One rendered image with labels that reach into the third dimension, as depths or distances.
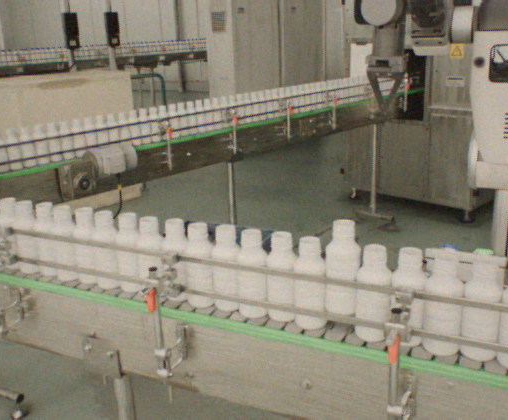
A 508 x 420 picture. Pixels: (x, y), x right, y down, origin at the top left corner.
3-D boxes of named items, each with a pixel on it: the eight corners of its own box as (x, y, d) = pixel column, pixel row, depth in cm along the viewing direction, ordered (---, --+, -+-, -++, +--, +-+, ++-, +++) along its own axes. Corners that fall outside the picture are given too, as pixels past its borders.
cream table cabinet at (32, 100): (108, 186, 606) (94, 70, 571) (143, 196, 565) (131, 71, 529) (4, 212, 532) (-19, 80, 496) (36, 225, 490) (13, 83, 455)
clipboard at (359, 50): (350, 81, 492) (350, 41, 482) (373, 82, 476) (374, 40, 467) (347, 81, 489) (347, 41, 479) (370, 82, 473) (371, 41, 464)
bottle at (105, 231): (92, 289, 126) (83, 217, 121) (105, 278, 131) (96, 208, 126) (118, 291, 124) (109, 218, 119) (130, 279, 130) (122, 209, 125)
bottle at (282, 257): (303, 310, 113) (301, 230, 108) (294, 325, 107) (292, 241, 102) (273, 307, 115) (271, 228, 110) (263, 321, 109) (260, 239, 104)
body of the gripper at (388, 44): (364, 67, 102) (366, 22, 99) (373, 62, 111) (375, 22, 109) (402, 68, 100) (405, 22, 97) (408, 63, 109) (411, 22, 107)
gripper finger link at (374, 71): (363, 111, 107) (366, 58, 104) (369, 105, 113) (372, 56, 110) (401, 113, 105) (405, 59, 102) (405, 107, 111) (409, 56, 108)
